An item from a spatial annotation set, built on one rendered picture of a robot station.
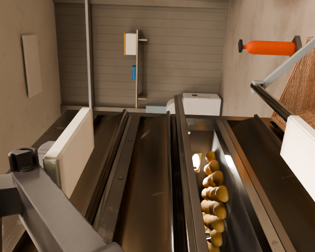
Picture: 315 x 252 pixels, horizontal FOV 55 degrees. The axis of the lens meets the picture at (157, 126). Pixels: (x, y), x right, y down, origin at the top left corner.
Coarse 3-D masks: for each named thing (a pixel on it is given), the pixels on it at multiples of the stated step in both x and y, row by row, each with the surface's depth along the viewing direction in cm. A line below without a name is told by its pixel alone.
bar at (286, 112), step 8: (312, 40) 105; (304, 48) 106; (312, 48) 106; (296, 56) 107; (288, 64) 108; (272, 72) 110; (280, 72) 109; (256, 80) 111; (264, 80) 110; (272, 80) 110; (256, 88) 107; (264, 88) 111; (264, 96) 98; (272, 96) 95; (272, 104) 90; (280, 104) 87; (280, 112) 84; (288, 112) 81
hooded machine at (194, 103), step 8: (184, 96) 750; (192, 96) 751; (200, 96) 745; (208, 96) 757; (216, 96) 760; (168, 104) 760; (184, 104) 744; (192, 104) 743; (200, 104) 743; (208, 104) 742; (216, 104) 742; (184, 112) 751; (192, 112) 750; (200, 112) 750; (208, 112) 749; (216, 112) 749
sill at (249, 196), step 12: (216, 120) 181; (216, 132) 175; (228, 144) 150; (228, 156) 142; (240, 168) 128; (240, 180) 120; (240, 192) 119; (252, 192) 111; (252, 204) 105; (252, 216) 103; (264, 216) 99; (264, 228) 93; (264, 240) 91; (276, 240) 89
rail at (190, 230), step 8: (176, 96) 174; (176, 104) 160; (176, 112) 148; (176, 120) 138; (184, 160) 102; (184, 168) 97; (184, 176) 93; (184, 184) 89; (184, 192) 85; (184, 200) 82; (184, 208) 78; (184, 216) 76; (192, 224) 72; (192, 232) 70; (192, 240) 68; (192, 248) 65
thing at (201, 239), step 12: (180, 96) 173; (180, 108) 153; (180, 120) 138; (192, 168) 97; (192, 180) 90; (192, 192) 84; (192, 204) 79; (192, 216) 75; (204, 228) 71; (204, 240) 67
